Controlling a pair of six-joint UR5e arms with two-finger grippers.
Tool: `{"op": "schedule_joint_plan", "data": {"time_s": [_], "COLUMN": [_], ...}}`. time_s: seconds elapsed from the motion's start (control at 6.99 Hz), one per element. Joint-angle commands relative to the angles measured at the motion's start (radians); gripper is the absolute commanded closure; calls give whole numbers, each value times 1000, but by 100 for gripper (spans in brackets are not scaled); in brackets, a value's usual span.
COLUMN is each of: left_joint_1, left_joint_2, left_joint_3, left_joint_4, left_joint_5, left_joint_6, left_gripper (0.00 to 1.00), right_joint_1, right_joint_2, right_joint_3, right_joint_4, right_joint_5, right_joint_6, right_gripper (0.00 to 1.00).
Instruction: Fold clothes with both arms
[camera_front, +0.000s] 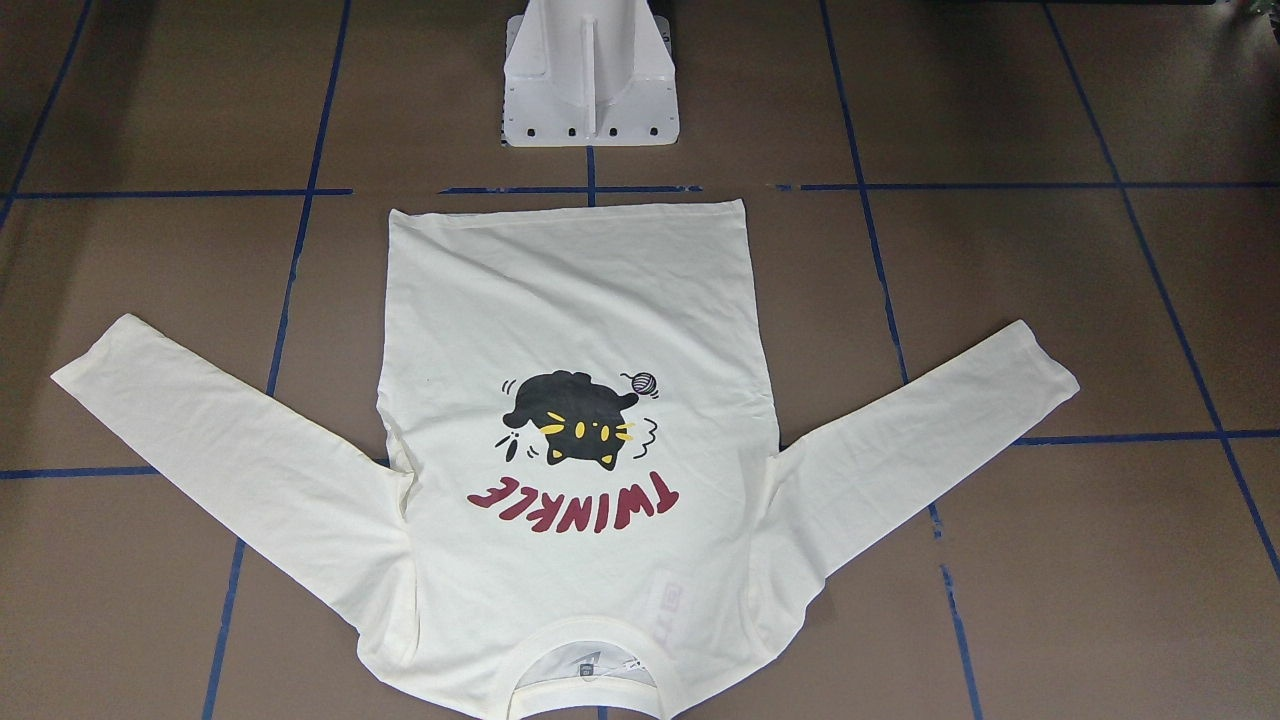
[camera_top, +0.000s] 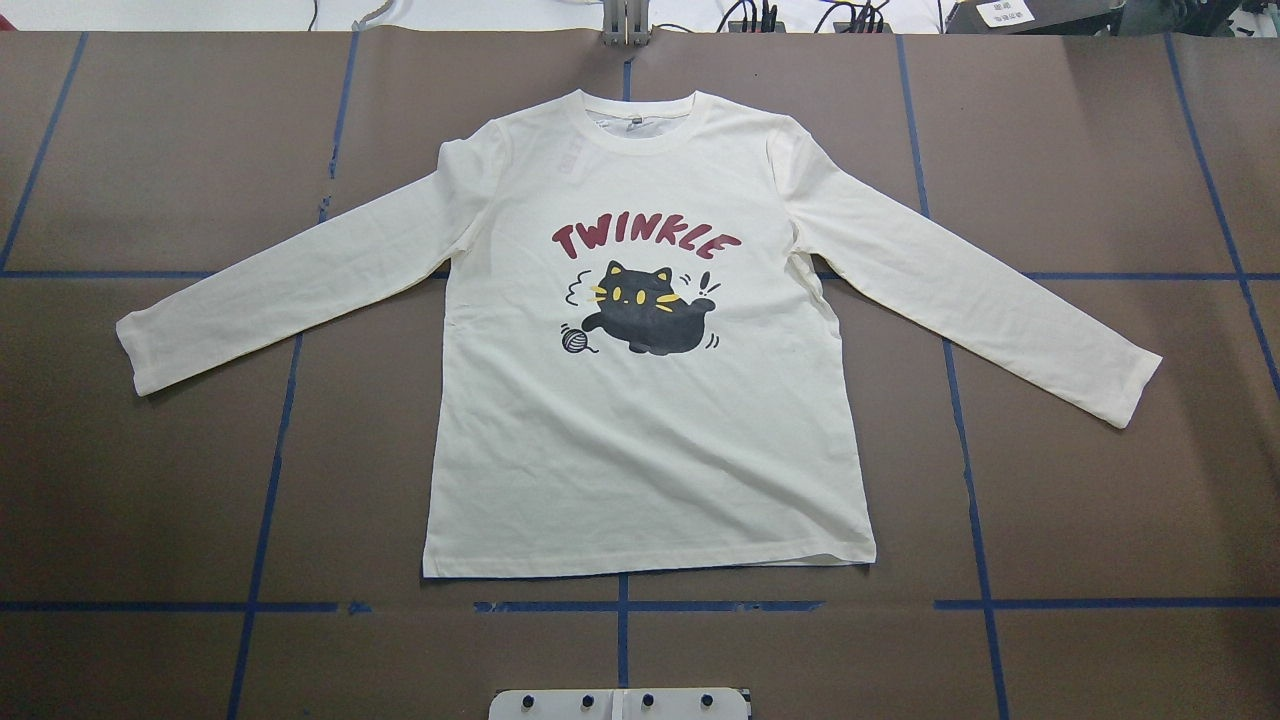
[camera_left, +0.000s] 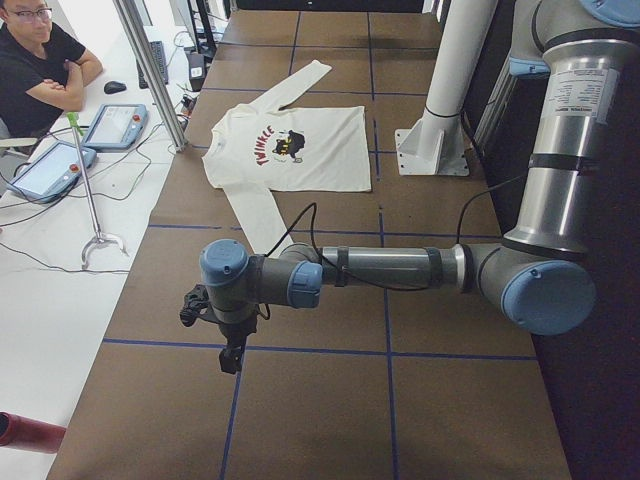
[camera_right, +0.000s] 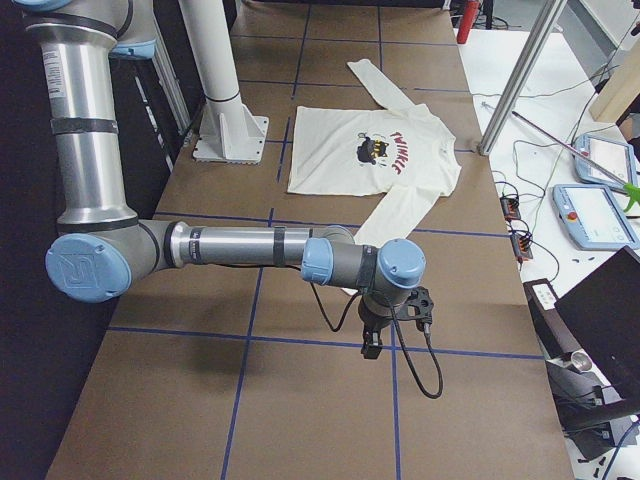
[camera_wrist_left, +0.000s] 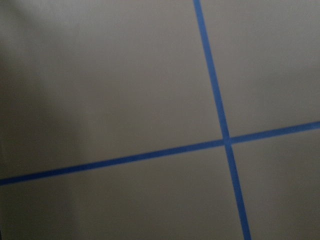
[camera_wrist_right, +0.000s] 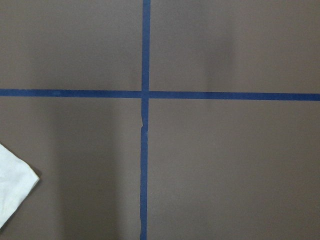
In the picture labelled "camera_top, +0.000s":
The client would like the cream long-sleeve cat shirt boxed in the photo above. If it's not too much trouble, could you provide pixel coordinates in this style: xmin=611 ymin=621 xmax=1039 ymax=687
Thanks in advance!
xmin=116 ymin=91 xmax=1161 ymax=579

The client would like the black box white label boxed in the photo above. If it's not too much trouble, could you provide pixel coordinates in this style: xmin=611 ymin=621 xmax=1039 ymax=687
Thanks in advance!
xmin=943 ymin=1 xmax=1126 ymax=36

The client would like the grey aluminium frame post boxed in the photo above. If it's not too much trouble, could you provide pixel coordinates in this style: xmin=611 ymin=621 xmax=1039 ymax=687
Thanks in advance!
xmin=602 ymin=0 xmax=652 ymax=47

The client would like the white pedestal mounting base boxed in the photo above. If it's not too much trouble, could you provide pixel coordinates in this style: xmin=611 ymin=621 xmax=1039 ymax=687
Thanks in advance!
xmin=488 ymin=687 xmax=753 ymax=719

